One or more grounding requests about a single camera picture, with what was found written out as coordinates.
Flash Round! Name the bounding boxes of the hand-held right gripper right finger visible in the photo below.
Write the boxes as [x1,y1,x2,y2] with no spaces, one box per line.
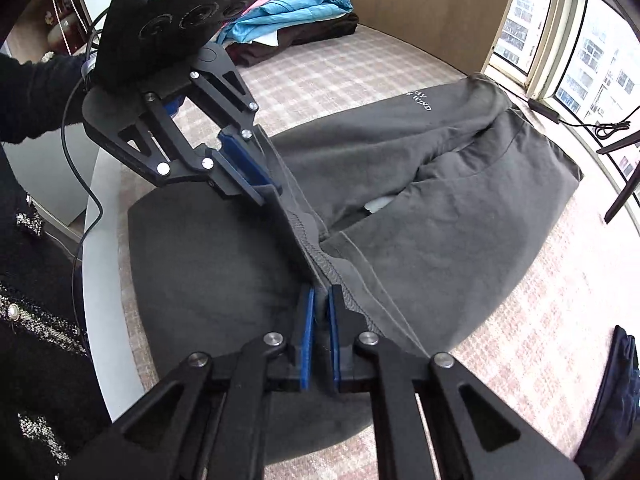
[326,285,586,480]

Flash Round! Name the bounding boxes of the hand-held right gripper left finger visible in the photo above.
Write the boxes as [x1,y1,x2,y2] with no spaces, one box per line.
[60,287,316,480]

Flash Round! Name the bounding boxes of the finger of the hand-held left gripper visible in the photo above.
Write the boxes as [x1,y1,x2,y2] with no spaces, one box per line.
[99,91,267,207]
[189,44,284,197]

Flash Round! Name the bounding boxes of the grey flower print T-shirt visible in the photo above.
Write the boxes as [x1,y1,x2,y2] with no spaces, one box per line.
[127,74,585,466]

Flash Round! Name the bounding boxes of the person's left forearm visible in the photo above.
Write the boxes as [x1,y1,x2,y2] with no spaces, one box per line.
[0,52,89,147]

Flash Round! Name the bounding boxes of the light blue garment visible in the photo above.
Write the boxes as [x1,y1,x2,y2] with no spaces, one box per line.
[217,0,354,46]

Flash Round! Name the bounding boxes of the wooden shelf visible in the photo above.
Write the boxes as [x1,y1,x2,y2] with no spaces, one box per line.
[7,0,118,58]

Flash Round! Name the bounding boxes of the dark brown garment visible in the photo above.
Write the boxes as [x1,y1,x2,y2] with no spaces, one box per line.
[232,12,360,68]

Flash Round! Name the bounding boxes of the pink plaid blanket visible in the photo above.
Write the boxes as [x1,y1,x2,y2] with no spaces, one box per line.
[120,25,640,480]

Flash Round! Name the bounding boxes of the large wooden board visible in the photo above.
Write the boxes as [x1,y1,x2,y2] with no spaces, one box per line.
[322,0,523,77]

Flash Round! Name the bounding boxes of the black tweed jacket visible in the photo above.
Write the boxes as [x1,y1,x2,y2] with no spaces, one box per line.
[0,150,119,480]

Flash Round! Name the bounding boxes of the dark navy garment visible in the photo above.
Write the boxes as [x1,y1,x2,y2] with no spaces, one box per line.
[575,325,640,473]

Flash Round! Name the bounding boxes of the black tripod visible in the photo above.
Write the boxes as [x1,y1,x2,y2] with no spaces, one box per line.
[596,132,640,225]

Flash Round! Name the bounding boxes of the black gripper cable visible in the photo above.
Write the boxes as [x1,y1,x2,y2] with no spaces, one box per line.
[60,7,104,321]

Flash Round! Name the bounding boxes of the black inline cable controller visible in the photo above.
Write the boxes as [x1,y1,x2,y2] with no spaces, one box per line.
[527,97,562,124]

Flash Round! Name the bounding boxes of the white window frame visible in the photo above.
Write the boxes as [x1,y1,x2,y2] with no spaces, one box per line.
[482,0,640,161]

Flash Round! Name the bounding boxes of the black ring light cable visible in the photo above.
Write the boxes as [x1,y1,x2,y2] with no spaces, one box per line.
[555,114,640,142]

